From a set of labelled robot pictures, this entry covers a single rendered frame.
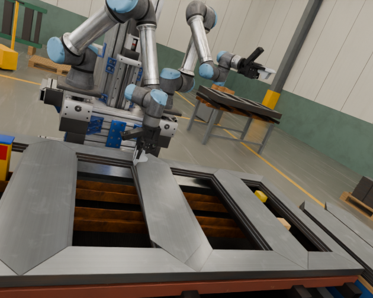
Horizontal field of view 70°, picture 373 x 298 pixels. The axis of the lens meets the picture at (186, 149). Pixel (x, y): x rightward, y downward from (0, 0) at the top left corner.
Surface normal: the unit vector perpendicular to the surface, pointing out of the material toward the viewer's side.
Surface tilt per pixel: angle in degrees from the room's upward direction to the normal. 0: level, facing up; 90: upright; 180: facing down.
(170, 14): 90
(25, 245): 0
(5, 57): 90
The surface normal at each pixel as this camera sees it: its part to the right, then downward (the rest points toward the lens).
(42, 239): 0.32, -0.89
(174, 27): 0.37, 0.44
